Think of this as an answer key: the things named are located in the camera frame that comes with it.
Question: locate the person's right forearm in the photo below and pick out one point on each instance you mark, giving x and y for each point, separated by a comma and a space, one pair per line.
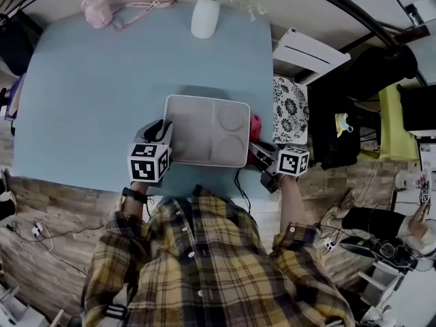
291, 206

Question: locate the white vase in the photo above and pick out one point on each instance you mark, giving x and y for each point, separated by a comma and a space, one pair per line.
204, 20

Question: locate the black office chair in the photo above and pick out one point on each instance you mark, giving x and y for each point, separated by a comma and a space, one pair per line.
327, 145

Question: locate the person's left forearm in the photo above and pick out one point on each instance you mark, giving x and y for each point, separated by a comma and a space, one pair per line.
133, 210

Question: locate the red cloth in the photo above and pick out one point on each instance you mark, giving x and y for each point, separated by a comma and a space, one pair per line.
256, 126

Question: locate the white stool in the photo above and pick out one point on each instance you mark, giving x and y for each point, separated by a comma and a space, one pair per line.
306, 54

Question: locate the yellow-green cover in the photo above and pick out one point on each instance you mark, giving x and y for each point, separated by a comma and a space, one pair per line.
395, 128

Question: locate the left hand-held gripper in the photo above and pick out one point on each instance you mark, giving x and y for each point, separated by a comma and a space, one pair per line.
143, 167

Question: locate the large black bag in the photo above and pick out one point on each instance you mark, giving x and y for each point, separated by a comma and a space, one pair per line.
17, 44

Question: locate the black monitor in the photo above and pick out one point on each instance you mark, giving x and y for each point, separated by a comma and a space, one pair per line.
420, 109

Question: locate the black jacket bundle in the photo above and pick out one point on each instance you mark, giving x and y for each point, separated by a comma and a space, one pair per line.
385, 73

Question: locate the yellow plaid shirt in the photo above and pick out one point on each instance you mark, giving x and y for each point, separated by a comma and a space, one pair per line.
211, 267

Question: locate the white side table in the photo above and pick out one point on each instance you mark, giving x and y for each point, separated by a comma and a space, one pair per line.
379, 283

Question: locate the blue and yellow face mask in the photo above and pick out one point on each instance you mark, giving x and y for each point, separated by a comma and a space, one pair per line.
344, 124

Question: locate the black wristwatch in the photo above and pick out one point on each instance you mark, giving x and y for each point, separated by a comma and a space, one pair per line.
134, 195

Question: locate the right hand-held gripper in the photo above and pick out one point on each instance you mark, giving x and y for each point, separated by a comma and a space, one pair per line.
291, 162

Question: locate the floral cushion stool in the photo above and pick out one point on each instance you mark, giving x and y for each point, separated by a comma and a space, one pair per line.
289, 109

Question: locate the stack of books and folders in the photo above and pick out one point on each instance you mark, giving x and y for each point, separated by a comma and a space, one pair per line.
15, 95

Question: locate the white rectangular tray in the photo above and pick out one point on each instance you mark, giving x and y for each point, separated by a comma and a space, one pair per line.
190, 128

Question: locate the white power strip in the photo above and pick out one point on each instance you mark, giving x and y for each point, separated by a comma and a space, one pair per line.
330, 244
37, 229

